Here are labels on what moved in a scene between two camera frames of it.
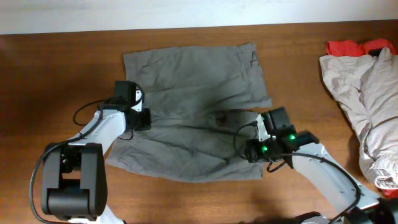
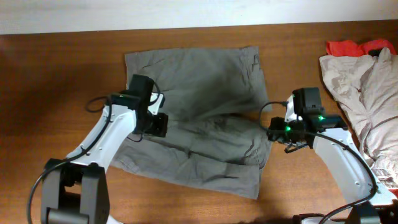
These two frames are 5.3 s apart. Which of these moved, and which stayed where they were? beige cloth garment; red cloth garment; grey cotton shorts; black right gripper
Moved: black right gripper; grey cotton shorts
Stayed: beige cloth garment; red cloth garment
